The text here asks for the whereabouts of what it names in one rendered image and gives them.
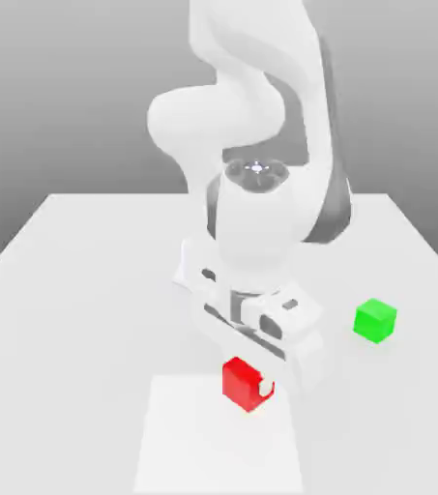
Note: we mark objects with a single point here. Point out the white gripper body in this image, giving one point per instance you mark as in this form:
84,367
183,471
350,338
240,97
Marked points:
299,355

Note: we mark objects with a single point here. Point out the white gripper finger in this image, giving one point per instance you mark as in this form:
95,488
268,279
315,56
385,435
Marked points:
266,388

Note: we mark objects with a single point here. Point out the small red cube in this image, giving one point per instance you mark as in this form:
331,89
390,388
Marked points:
241,383

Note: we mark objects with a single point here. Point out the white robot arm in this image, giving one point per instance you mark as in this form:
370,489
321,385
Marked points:
257,116

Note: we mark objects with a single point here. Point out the small green cube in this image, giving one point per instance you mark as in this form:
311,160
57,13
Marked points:
375,320

